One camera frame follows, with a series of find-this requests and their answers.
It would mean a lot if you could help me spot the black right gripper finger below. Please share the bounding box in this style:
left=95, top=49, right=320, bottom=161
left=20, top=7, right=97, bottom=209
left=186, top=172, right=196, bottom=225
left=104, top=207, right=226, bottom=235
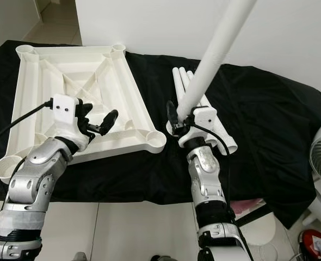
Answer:
left=167, top=101, right=182, bottom=134

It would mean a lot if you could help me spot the white plastic ribbed table top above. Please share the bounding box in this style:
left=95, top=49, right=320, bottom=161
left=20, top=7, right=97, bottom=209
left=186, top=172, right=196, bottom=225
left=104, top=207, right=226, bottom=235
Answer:
left=0, top=43, right=168, bottom=184

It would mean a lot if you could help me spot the black table cloth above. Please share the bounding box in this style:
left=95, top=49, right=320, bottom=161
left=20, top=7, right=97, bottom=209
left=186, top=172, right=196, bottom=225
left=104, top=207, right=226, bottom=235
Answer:
left=0, top=39, right=321, bottom=229

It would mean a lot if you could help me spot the pink flat sheet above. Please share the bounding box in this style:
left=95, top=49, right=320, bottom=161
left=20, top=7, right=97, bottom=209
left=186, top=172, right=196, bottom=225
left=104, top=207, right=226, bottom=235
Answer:
left=229, top=200, right=264, bottom=214

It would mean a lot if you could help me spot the dark robot right foot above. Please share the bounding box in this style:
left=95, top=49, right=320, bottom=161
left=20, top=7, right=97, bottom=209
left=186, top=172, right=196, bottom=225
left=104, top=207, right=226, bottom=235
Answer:
left=151, top=254, right=178, bottom=261

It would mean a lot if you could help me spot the red round device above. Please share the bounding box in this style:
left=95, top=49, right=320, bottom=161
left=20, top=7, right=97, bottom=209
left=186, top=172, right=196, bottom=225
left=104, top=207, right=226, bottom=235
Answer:
left=299, top=228, right=321, bottom=260

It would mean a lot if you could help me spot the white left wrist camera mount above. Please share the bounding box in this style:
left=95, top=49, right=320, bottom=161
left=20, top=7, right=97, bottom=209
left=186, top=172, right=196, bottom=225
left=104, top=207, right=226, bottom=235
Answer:
left=49, top=94, right=93, bottom=153

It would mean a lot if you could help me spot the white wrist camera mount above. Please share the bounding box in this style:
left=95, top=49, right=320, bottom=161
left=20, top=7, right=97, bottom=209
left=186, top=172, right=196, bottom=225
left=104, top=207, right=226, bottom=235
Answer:
left=49, top=94, right=93, bottom=153
left=190, top=106, right=219, bottom=145

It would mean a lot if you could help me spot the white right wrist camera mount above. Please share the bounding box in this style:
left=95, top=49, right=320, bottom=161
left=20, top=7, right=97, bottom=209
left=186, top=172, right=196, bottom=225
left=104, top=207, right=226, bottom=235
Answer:
left=190, top=106, right=219, bottom=145

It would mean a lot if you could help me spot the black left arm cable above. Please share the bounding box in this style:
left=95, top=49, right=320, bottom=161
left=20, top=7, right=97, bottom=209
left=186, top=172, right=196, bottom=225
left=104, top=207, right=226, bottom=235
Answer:
left=0, top=101, right=55, bottom=169

